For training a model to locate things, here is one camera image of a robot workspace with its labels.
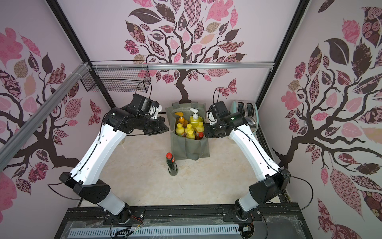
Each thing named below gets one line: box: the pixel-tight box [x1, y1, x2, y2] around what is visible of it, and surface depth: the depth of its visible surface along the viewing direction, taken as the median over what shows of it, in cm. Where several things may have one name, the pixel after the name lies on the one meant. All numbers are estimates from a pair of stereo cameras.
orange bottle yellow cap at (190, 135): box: [186, 129, 196, 139], surface depth 80 cm
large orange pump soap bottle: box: [174, 112, 189, 128], surface depth 89 cm
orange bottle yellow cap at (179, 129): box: [175, 122, 185, 135], surface depth 85 cm
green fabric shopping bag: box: [165, 102, 210, 161], surface depth 83 cm
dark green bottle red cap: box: [165, 152, 179, 177], surface depth 79 cm
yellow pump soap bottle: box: [189, 108, 203, 128], surface depth 89 cm
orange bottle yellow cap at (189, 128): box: [185, 123, 194, 134], surface depth 85 cm
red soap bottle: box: [195, 131, 205, 141], surface depth 85 cm
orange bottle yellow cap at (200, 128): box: [195, 121, 205, 133], surface depth 86 cm
